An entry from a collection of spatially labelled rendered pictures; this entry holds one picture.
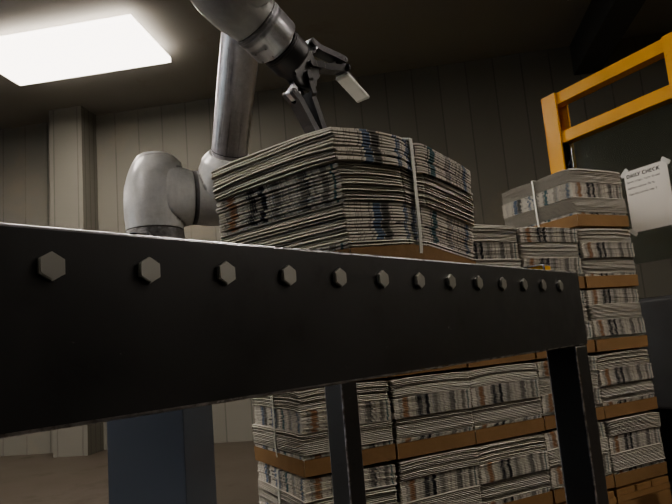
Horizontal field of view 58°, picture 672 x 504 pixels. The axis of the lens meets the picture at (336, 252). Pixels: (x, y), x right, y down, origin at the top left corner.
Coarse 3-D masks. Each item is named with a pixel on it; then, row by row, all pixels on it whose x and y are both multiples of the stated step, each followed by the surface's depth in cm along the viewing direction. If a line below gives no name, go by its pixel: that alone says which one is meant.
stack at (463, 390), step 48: (384, 384) 173; (432, 384) 181; (480, 384) 188; (528, 384) 197; (288, 432) 167; (384, 432) 171; (432, 432) 178; (288, 480) 168; (384, 480) 169; (432, 480) 176; (480, 480) 183; (528, 480) 192
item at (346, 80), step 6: (348, 72) 113; (336, 78) 114; (342, 78) 114; (348, 78) 113; (342, 84) 115; (348, 84) 115; (354, 84) 114; (348, 90) 116; (354, 90) 116; (360, 90) 115; (354, 96) 117; (360, 96) 117; (366, 96) 116
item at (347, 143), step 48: (288, 144) 92; (336, 144) 86; (384, 144) 95; (240, 192) 99; (288, 192) 93; (336, 192) 86; (384, 192) 93; (240, 240) 101; (288, 240) 93; (336, 240) 87; (384, 240) 92
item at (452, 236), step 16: (432, 160) 105; (448, 160) 109; (432, 176) 104; (448, 176) 108; (464, 176) 113; (432, 192) 104; (448, 192) 107; (464, 192) 112; (432, 208) 103; (448, 208) 107; (464, 208) 111; (432, 224) 103; (448, 224) 107; (464, 224) 111; (432, 240) 102; (448, 240) 106; (464, 240) 110; (464, 256) 109
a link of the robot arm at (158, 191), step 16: (144, 160) 161; (160, 160) 162; (176, 160) 166; (128, 176) 162; (144, 176) 159; (160, 176) 160; (176, 176) 162; (192, 176) 165; (128, 192) 160; (144, 192) 158; (160, 192) 159; (176, 192) 161; (192, 192) 163; (128, 208) 160; (144, 208) 158; (160, 208) 159; (176, 208) 161; (192, 208) 163; (128, 224) 160; (144, 224) 158; (160, 224) 158; (176, 224) 162; (192, 224) 169
